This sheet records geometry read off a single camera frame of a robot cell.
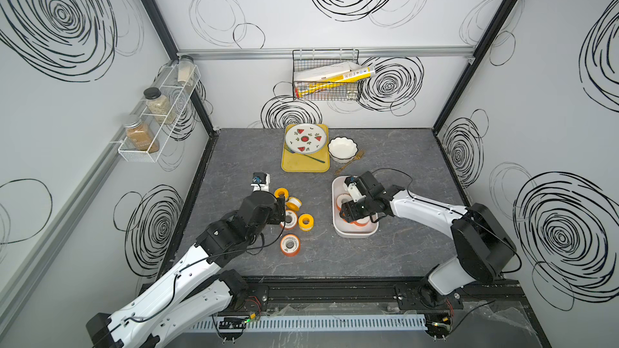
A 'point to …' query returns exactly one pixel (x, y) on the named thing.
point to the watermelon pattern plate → (305, 138)
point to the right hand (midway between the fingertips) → (348, 212)
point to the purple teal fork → (314, 159)
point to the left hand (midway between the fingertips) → (275, 198)
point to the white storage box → (343, 227)
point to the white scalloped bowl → (342, 149)
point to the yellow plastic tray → (317, 162)
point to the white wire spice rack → (176, 93)
